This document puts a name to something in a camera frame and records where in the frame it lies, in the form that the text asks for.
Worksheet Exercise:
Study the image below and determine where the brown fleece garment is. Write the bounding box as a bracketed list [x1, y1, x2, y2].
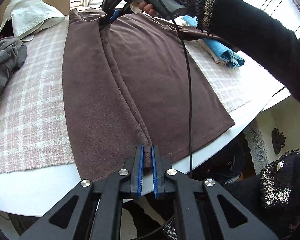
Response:
[63, 10, 234, 180]

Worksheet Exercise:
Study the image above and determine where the folded blue cloth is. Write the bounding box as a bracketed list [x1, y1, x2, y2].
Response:
[181, 15, 246, 68]

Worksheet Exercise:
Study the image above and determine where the white lace table cover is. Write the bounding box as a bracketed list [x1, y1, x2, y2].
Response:
[243, 119, 269, 174]

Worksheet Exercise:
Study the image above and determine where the plaid pink bed sheet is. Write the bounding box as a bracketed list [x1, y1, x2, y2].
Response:
[0, 18, 282, 173]

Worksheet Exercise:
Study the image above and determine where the black sleeved left forearm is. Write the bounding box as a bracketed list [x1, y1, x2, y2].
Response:
[225, 149, 300, 239]

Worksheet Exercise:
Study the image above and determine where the folded beige cloth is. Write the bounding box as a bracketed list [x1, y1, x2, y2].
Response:
[197, 39, 228, 66]

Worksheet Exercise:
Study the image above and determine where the person right hand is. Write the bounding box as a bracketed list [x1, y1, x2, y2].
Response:
[138, 0, 158, 17]

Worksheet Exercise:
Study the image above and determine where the white cotton garment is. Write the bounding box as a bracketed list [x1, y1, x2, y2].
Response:
[0, 0, 65, 40]

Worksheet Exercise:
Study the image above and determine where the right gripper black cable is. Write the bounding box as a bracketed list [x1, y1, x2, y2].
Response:
[135, 0, 193, 179]

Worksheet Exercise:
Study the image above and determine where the grey garment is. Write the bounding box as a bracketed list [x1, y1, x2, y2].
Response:
[0, 37, 27, 96]

